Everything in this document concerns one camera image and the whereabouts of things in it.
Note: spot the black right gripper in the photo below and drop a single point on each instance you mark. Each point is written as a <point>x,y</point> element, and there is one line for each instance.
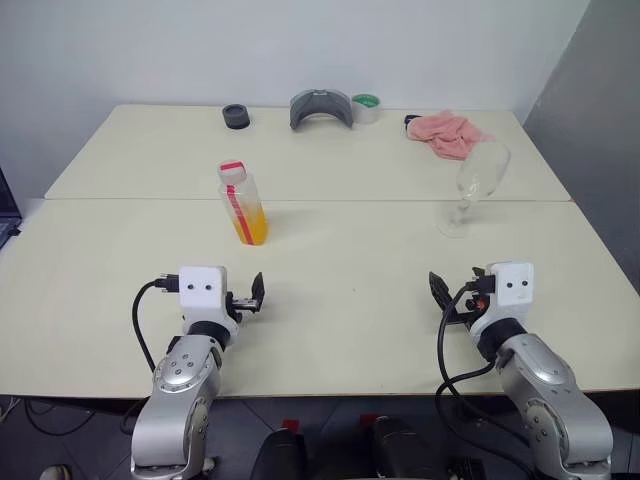
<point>481,295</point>

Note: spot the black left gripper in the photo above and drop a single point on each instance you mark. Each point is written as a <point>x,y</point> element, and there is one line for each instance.
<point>236,304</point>

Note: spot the orange juice plastic bottle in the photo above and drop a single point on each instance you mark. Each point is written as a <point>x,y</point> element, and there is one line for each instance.
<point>247,220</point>

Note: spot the white bottle cap red tape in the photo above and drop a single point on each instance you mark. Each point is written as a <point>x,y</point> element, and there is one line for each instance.
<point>231,171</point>

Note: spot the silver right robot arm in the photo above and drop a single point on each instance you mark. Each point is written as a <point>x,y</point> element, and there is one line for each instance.
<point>545,390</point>

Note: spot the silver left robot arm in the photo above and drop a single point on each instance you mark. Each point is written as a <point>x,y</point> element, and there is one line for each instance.
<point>180,390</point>

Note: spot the clear wine glass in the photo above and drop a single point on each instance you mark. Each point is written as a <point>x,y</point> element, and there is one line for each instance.
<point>482,172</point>

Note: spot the red floor marker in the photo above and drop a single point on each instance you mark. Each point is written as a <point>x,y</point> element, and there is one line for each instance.
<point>290,424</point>
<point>367,420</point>

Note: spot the pink cloth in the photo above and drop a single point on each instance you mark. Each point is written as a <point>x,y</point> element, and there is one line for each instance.
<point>450,132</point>

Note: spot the dark rounded shape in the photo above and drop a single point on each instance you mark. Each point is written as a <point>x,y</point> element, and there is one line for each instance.
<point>405,450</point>
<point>280,457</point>

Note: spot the small dark object under cloth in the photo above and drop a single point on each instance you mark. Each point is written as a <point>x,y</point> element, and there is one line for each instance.
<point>410,119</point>

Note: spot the black round container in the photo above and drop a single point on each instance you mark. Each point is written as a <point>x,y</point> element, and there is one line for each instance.
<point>236,117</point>

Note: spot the grey curved visor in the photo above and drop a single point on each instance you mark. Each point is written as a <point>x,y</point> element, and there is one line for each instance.
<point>320,106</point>

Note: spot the tape roll with green core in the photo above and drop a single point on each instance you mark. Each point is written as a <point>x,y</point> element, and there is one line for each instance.
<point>367,107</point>

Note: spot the dark laptop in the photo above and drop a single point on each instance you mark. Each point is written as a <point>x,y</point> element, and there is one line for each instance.
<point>7,210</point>

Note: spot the shoe toe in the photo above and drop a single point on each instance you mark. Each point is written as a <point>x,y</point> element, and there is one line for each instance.
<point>55,473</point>

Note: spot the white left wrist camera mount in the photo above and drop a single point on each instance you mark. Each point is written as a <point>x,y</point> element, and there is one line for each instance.
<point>202,287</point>

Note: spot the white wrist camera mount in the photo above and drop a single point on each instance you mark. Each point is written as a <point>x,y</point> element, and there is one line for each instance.
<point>202,287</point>
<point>515,287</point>

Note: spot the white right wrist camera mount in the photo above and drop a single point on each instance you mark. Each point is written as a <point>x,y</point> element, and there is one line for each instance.
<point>515,287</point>

